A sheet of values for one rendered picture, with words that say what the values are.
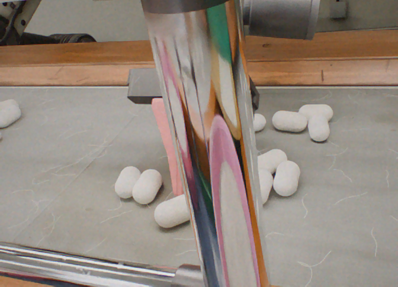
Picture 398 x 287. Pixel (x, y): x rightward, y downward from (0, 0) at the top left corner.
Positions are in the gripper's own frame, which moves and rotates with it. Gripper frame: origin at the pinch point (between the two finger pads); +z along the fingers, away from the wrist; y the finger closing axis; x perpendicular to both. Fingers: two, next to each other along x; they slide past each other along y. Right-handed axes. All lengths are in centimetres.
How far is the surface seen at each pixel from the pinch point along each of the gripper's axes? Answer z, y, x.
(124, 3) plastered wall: -126, -117, 163
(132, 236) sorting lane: 4.5, -2.8, -1.7
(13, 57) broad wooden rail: -21.0, -39.2, 17.6
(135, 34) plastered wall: -114, -115, 176
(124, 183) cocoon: 0.2, -5.1, -0.3
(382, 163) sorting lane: -4.2, 15.5, 5.9
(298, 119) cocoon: -8.3, 8.0, 7.4
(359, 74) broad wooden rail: -16.3, 13.4, 15.3
